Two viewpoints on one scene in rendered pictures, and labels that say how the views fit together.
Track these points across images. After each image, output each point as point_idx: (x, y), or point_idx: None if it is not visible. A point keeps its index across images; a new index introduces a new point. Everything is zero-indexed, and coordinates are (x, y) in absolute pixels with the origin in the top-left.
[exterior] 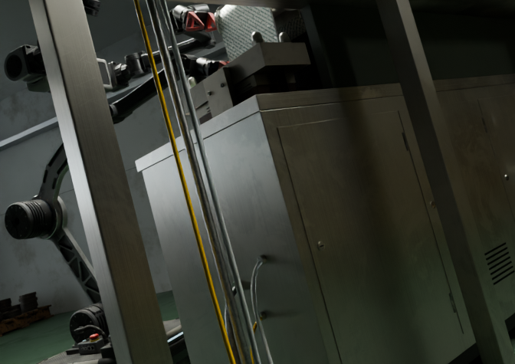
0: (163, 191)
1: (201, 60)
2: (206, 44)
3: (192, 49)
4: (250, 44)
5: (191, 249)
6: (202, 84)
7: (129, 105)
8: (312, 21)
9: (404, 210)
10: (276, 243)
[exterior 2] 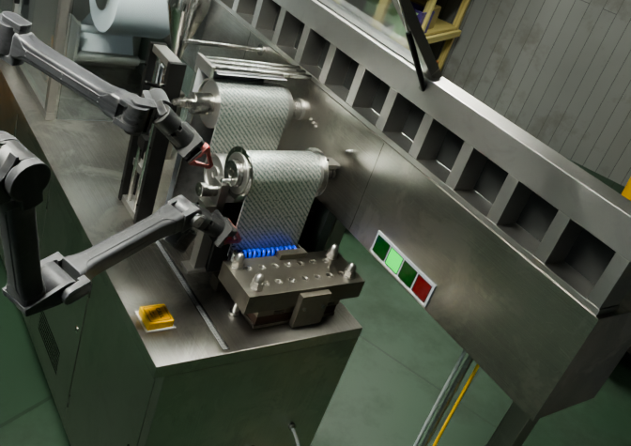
0: (194, 394)
1: (205, 213)
2: (19, 63)
3: None
4: (273, 220)
5: (203, 437)
6: (290, 294)
7: (101, 270)
8: (331, 223)
9: None
10: (310, 413)
